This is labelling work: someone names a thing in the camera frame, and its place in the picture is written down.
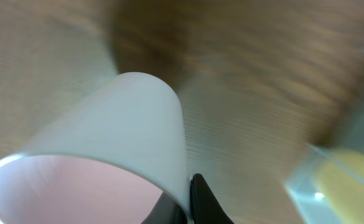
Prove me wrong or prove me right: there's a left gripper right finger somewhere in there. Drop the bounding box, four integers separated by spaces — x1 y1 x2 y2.
190 174 234 224

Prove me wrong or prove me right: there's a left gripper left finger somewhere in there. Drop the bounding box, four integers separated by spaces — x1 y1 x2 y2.
142 192 188 224

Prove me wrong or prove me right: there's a pink cup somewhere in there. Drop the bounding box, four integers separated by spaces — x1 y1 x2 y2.
0 72 191 223

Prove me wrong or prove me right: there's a yellow cup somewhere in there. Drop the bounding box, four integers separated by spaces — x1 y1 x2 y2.
314 150 364 224

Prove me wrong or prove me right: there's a clear plastic storage container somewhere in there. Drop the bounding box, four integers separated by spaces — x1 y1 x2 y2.
282 46 364 224

